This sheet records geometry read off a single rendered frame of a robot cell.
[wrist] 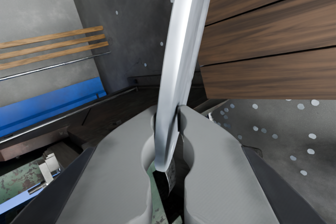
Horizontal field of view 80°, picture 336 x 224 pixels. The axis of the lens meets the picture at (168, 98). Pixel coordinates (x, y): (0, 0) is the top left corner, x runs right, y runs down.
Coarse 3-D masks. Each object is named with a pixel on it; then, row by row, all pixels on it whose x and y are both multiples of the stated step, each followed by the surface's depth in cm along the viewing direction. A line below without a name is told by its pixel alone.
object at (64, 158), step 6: (54, 144) 81; (60, 144) 79; (66, 144) 77; (54, 150) 74; (60, 150) 73; (66, 150) 71; (72, 150) 70; (60, 156) 68; (66, 156) 66; (72, 156) 65; (60, 162) 63; (66, 162) 62; (60, 168) 67
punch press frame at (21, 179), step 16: (48, 144) 92; (16, 160) 83; (32, 160) 79; (0, 176) 72; (16, 176) 75; (32, 176) 78; (0, 192) 72; (16, 192) 75; (16, 208) 102; (160, 208) 68
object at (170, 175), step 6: (168, 168) 80; (174, 168) 85; (156, 174) 102; (162, 174) 100; (168, 174) 80; (174, 174) 84; (156, 180) 101; (162, 180) 99; (168, 180) 80; (174, 180) 85; (162, 186) 97; (168, 186) 80; (162, 192) 94; (168, 192) 82; (162, 198) 89
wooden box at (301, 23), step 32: (224, 0) 43; (256, 0) 39; (288, 0) 35; (320, 0) 32; (224, 32) 46; (256, 32) 41; (288, 32) 37; (320, 32) 33; (224, 64) 49; (256, 64) 43; (288, 64) 39; (320, 64) 35; (224, 96) 52; (256, 96) 46; (288, 96) 41; (320, 96) 37
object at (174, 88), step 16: (176, 0) 8; (192, 0) 8; (208, 0) 26; (176, 16) 8; (192, 16) 9; (176, 32) 8; (192, 32) 11; (176, 48) 8; (192, 48) 15; (176, 64) 9; (192, 64) 28; (160, 80) 9; (176, 80) 9; (160, 96) 10; (176, 96) 10; (160, 112) 10; (176, 112) 13; (160, 128) 11; (176, 128) 19; (160, 144) 12; (160, 160) 13
